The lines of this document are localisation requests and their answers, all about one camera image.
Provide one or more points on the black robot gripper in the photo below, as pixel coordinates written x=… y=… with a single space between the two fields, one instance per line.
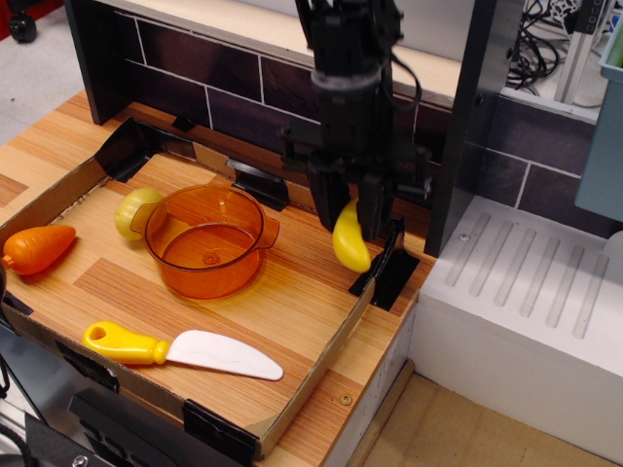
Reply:
x=355 y=143

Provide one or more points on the yellow plastic toy banana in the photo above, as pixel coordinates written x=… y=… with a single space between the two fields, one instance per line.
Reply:
x=348 y=244

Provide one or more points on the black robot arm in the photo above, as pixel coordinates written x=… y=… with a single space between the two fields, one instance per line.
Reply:
x=351 y=37

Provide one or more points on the cardboard fence with black tape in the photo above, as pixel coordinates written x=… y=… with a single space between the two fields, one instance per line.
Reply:
x=299 y=311

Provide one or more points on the orange transparent plastic pot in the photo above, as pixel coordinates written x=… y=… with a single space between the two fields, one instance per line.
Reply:
x=208 y=242

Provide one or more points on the white toy sink drainboard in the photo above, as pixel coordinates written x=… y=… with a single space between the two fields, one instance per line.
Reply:
x=524 y=316

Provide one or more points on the pale yellow toy vegetable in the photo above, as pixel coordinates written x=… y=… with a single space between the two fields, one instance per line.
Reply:
x=131 y=213

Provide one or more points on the teal plastic bin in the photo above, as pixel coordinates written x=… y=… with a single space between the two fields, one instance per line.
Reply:
x=600 y=189

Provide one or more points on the orange plastic toy carrot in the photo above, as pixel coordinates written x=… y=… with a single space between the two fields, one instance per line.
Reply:
x=33 y=250

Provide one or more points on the black wheel of red cart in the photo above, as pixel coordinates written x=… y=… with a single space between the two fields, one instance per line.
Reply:
x=23 y=28

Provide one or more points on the yellow handled white toy knife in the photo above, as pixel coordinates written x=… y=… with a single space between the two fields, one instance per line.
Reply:
x=193 y=348

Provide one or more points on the dark grey vertical post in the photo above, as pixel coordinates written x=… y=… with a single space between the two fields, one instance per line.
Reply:
x=489 y=47

